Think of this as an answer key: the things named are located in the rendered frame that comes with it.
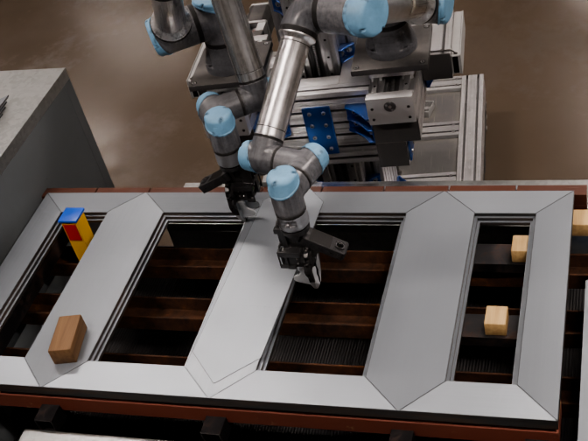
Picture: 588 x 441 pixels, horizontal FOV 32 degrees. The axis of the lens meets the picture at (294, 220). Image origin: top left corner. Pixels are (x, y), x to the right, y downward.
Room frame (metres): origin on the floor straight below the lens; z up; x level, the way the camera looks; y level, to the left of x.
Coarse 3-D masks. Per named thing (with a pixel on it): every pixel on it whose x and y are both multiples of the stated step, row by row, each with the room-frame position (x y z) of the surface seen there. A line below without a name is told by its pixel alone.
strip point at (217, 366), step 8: (192, 352) 1.75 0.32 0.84; (200, 352) 1.75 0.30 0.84; (200, 360) 1.72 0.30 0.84; (208, 360) 1.71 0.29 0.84; (216, 360) 1.70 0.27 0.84; (224, 360) 1.70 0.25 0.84; (232, 360) 1.69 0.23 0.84; (240, 360) 1.68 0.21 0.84; (248, 360) 1.67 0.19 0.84; (208, 368) 1.68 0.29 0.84; (216, 368) 1.68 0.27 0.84; (224, 368) 1.67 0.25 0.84; (232, 368) 1.66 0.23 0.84; (240, 368) 1.66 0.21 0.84; (216, 376) 1.65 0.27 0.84; (224, 376) 1.65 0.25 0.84
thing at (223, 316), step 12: (216, 312) 1.87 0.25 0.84; (228, 312) 1.85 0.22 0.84; (240, 312) 1.84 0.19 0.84; (252, 312) 1.83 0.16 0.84; (264, 312) 1.82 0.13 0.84; (276, 312) 1.81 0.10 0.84; (216, 324) 1.83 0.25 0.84; (228, 324) 1.81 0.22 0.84; (240, 324) 1.80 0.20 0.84; (252, 324) 1.79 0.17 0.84; (264, 324) 1.78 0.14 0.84
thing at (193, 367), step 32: (160, 224) 2.29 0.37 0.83; (384, 224) 2.05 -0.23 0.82; (480, 224) 1.95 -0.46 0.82; (512, 224) 1.92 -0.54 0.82; (128, 288) 2.06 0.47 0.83; (384, 288) 1.81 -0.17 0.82; (0, 320) 2.08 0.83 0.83; (96, 352) 1.85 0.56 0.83; (0, 384) 1.83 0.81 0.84; (224, 384) 1.62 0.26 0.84; (384, 416) 1.43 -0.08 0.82; (416, 416) 1.40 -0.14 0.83; (448, 416) 1.37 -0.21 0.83; (480, 416) 1.34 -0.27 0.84
